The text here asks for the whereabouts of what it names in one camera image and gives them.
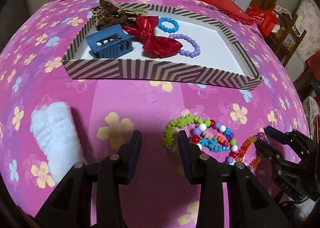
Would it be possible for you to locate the green spiked bracelet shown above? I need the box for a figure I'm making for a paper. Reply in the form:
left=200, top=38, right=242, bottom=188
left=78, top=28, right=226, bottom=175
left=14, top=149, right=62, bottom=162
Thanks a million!
left=163, top=114, right=204, bottom=148

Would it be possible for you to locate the wooden chair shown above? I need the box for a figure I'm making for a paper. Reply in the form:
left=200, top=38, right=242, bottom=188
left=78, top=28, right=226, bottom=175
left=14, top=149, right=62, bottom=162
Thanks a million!
left=265, top=9, right=308, bottom=68

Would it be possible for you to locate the orange yellow bead bracelet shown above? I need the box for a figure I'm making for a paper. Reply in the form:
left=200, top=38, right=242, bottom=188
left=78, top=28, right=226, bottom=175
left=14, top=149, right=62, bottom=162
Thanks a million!
left=236, top=131, right=268, bottom=169

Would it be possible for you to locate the red shopping bag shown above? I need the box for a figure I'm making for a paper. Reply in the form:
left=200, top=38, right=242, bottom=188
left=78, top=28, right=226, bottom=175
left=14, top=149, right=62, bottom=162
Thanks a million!
left=249, top=5, right=279, bottom=35

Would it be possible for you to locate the red satin hair bow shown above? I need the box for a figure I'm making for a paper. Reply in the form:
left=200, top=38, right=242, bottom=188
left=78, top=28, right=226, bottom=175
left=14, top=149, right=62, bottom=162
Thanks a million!
left=122, top=16, right=183, bottom=58

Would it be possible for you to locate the blue hair claw clip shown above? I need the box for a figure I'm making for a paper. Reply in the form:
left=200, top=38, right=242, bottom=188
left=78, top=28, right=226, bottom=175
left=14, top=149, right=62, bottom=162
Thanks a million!
left=86, top=24, right=133, bottom=59

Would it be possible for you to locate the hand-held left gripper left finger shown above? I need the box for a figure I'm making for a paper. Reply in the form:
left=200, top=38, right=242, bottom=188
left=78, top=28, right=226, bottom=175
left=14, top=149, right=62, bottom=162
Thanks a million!
left=35, top=130, right=143, bottom=228

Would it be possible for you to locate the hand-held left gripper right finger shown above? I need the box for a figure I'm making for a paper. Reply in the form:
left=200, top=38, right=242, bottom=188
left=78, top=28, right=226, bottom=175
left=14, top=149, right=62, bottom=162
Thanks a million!
left=177, top=130, right=292, bottom=228

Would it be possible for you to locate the beige brown hair bow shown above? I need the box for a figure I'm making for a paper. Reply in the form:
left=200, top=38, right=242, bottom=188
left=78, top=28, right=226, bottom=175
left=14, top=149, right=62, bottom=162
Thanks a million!
left=99, top=0, right=148, bottom=17

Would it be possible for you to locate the red ruffled pillow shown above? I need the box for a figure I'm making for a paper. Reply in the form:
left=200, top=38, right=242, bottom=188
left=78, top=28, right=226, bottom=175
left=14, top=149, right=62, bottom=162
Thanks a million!
left=195, top=0, right=250, bottom=24

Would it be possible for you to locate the floral curtain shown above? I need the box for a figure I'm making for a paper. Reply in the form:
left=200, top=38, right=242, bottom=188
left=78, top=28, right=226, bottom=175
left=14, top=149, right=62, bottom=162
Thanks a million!
left=295, top=3, right=320, bottom=55

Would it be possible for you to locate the striped cardboard box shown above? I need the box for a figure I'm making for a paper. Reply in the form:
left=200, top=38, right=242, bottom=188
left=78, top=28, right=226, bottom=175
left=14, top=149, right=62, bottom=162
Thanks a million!
left=62, top=3, right=263, bottom=91

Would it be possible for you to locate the leopard print scrunchie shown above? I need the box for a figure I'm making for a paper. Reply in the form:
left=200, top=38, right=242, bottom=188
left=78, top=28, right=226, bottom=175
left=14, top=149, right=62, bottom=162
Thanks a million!
left=91, top=6, right=135, bottom=31

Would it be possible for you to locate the person's right hand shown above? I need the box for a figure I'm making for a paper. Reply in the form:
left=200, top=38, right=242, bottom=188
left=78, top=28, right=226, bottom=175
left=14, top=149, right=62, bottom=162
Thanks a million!
left=285, top=194, right=320, bottom=228

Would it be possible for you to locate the blue bead bracelet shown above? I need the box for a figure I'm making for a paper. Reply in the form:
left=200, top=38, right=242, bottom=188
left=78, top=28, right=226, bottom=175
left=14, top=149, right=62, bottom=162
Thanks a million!
left=157, top=17, right=180, bottom=32

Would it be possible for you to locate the blue orange spiked bracelet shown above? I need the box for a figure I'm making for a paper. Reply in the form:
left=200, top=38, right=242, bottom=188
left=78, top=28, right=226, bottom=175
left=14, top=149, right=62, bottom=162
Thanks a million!
left=191, top=130, right=230, bottom=153

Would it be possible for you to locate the white fluffy towel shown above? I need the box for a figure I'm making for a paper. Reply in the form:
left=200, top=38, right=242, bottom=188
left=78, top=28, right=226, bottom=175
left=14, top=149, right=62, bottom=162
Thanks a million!
left=30, top=101, right=88, bottom=184

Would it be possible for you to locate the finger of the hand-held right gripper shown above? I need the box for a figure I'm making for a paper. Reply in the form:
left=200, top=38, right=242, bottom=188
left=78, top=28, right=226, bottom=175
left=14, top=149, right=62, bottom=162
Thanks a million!
left=265, top=126, right=313, bottom=161
left=254, top=140, right=285, bottom=176

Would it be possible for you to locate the pink floral bedsheet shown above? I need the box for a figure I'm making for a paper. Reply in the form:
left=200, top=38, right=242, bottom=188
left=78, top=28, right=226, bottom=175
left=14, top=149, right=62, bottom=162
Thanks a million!
left=0, top=0, right=310, bottom=228

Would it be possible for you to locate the red cloth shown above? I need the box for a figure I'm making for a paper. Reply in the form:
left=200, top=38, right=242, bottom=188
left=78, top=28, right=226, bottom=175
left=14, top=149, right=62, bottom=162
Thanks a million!
left=306, top=53, right=320, bottom=69

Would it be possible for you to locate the multicolour round bead bracelet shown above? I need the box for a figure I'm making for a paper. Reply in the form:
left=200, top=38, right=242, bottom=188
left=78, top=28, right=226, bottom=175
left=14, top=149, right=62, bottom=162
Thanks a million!
left=191, top=119, right=239, bottom=164

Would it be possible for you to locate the purple bead bracelet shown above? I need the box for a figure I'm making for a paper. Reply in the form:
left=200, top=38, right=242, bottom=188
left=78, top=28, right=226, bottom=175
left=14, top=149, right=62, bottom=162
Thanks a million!
left=169, top=33, right=201, bottom=58

